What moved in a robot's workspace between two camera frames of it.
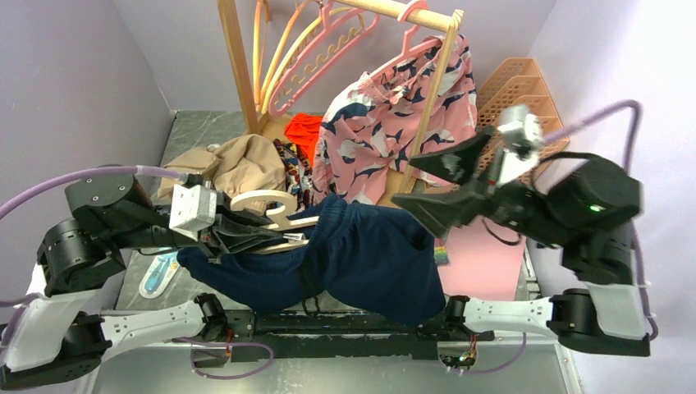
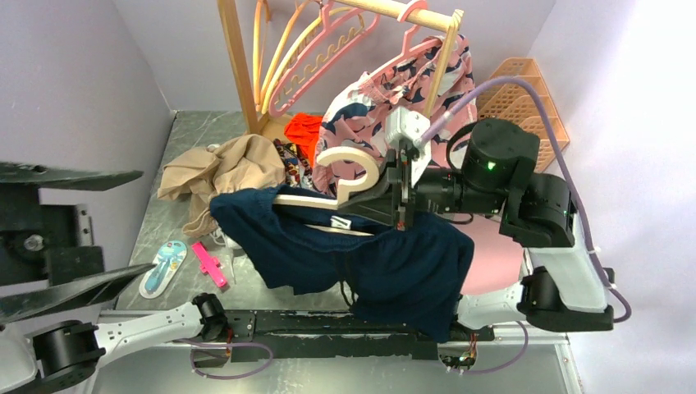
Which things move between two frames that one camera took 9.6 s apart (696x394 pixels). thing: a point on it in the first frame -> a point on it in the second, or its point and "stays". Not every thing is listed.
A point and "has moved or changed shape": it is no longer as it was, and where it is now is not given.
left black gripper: (235, 230) -> (53, 241)
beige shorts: (240, 164) stays
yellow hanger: (291, 48) stays
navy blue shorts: (359, 257) has moved or changed shape
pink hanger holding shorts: (407, 52) stays
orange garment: (303, 128) stays
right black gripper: (435, 211) -> (393, 194)
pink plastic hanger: (326, 33) stays
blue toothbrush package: (159, 275) stays
